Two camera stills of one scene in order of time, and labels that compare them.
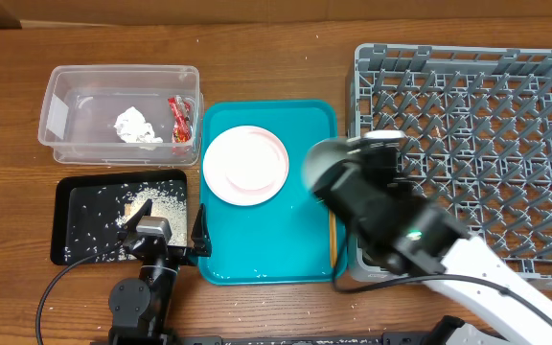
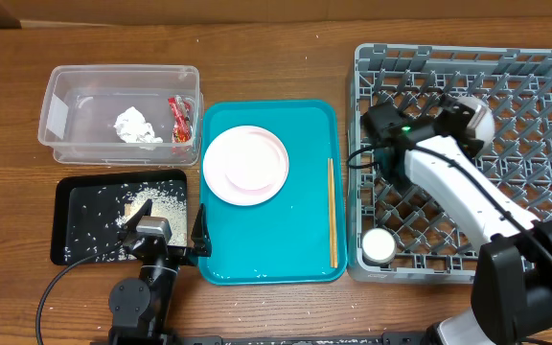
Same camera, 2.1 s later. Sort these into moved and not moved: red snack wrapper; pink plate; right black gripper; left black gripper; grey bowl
Moved: grey bowl; right black gripper
Not moved: left black gripper; red snack wrapper; pink plate
